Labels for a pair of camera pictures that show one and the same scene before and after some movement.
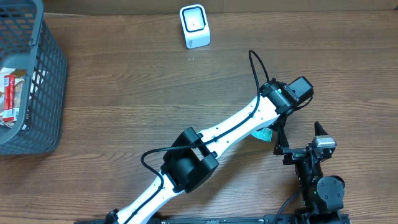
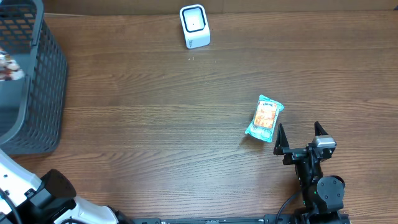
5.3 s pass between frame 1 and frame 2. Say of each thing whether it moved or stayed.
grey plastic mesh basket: stayed
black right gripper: stayed
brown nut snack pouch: moved
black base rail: stayed
